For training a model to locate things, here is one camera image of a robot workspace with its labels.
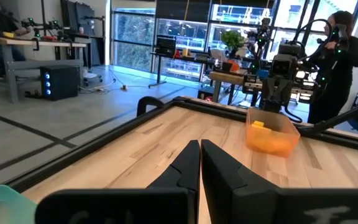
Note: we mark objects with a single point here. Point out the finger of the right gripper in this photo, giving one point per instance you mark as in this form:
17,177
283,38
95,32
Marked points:
283,95
268,96

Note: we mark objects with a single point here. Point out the small red desk item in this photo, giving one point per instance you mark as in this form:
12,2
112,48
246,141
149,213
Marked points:
177,54

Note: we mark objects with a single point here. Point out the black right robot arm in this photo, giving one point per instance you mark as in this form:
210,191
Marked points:
340,37

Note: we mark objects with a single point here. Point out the wooden top table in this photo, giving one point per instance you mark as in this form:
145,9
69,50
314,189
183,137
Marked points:
228,77

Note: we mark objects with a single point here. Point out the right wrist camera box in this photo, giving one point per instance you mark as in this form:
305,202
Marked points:
283,65

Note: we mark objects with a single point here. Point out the green translucent plastic bin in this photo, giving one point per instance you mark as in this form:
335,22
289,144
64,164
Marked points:
2,205

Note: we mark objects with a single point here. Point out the dark wall panels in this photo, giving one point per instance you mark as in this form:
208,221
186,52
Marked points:
82,18

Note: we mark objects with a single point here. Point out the grey wooden-top workbench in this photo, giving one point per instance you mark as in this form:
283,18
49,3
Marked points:
33,62

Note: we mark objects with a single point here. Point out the black computer blue lights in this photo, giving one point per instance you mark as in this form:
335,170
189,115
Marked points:
59,82

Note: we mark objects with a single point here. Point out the black table clamp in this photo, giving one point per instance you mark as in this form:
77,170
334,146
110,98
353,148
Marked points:
141,104

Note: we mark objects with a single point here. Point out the black crate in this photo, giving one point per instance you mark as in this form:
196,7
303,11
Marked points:
166,45

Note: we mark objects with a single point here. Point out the orange translucent plastic bin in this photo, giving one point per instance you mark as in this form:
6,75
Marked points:
272,143

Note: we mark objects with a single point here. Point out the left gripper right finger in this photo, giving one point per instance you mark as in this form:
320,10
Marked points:
244,202

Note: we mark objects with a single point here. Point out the small yellow desk item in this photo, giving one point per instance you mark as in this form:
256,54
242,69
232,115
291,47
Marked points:
185,51

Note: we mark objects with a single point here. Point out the black office desk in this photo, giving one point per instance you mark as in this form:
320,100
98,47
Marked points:
179,59

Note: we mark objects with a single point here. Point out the white rolling cart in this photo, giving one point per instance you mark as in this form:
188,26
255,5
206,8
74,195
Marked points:
93,77

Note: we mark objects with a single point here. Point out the black background robot arm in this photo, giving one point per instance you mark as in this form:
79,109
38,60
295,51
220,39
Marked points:
261,40

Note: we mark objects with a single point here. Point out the black computer purple light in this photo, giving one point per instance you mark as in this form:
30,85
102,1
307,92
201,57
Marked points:
205,92

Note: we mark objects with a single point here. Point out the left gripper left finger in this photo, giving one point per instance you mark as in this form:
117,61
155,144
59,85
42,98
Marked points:
166,202

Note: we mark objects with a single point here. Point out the green potted plant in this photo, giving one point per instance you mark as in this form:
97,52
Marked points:
233,40

